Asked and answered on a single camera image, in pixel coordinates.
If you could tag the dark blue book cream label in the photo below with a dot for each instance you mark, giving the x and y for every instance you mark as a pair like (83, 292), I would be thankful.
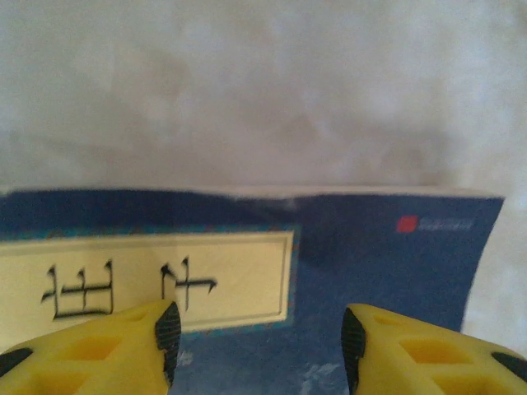
(370, 267)

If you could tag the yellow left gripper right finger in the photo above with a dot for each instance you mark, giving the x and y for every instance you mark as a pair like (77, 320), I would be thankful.
(432, 354)

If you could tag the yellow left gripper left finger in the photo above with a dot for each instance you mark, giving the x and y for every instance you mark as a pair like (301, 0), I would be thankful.
(103, 354)

